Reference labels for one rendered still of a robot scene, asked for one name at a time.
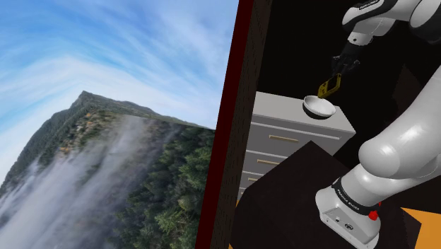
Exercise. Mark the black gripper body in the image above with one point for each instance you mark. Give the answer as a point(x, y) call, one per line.
point(348, 57)

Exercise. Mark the yellow handheld game console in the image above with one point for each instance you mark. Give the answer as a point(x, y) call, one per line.
point(329, 86)

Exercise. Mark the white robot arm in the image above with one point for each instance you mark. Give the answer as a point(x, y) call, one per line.
point(406, 148)

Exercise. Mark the white bowl with black outside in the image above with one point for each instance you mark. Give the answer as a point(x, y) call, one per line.
point(319, 106)

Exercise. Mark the grey chest of drawers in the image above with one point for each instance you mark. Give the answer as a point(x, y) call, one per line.
point(282, 131)

